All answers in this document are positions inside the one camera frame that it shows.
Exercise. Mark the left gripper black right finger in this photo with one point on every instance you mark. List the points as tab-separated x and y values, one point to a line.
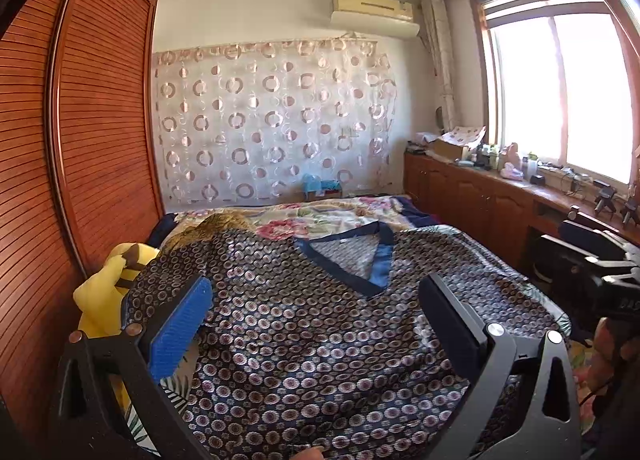
456	326

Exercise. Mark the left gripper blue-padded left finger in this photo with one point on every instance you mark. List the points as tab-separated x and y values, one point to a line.
170	330

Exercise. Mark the navy medallion patterned shirt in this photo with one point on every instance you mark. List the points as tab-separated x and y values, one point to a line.
323	343

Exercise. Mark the person's right hand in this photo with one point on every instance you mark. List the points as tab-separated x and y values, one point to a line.
594	366

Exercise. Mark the yellow plush toy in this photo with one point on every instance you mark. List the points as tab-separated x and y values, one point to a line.
99	298

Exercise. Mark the wooden window-side cabinet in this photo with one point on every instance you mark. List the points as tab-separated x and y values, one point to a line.
505	216

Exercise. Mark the pink figurine on cabinet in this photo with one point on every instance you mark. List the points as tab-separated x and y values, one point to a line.
510	166

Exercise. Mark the floral bed quilt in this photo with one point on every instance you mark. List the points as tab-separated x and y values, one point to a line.
325	219

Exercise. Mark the wooden louvered wardrobe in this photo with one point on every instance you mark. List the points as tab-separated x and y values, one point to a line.
77	174

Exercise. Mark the cardboard box on cabinet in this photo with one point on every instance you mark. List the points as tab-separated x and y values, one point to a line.
459	143

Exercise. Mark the blue toy at bedhead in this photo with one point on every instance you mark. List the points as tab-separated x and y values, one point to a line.
320	186

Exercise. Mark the circle patterned sheer curtain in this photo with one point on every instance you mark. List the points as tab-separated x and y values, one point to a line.
259	123

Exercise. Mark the tied beige window curtain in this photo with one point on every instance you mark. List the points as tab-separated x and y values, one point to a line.
439	38

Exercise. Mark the window with wooden frame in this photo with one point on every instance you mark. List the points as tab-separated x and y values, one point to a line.
561	84

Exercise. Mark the white wall air conditioner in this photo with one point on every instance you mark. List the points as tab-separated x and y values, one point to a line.
389	18

